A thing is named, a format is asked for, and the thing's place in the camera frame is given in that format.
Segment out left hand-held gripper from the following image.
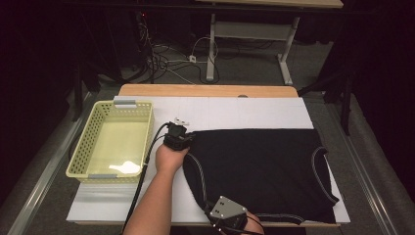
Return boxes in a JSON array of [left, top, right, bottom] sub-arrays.
[[162, 117, 196, 151]]

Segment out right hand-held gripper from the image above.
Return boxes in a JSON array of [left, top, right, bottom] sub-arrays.
[[205, 195, 249, 235]]

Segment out black shirt with grey trim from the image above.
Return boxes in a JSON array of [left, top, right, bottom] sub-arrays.
[[182, 128, 341, 225]]

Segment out yellow plastic basket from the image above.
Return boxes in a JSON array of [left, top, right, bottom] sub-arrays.
[[65, 99, 155, 184]]

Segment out person's left hand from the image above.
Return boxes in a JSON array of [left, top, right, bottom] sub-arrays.
[[155, 143, 190, 174]]

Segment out person's right hand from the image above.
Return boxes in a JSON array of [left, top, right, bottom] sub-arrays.
[[243, 211, 265, 235]]

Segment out white board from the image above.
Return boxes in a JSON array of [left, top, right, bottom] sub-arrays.
[[66, 95, 351, 225]]

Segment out black metal stand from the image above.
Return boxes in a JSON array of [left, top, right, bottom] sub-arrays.
[[298, 71, 355, 137]]

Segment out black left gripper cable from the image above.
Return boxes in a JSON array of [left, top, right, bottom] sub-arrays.
[[121, 121, 170, 235]]

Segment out tangle of black floor cables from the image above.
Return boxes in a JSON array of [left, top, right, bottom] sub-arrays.
[[135, 13, 223, 86]]

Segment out desk with white metal frame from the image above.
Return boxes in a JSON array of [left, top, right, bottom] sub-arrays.
[[195, 0, 345, 86]]

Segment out grey metal floor rail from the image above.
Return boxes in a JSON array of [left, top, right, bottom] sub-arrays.
[[326, 97, 399, 235], [6, 92, 96, 235]]

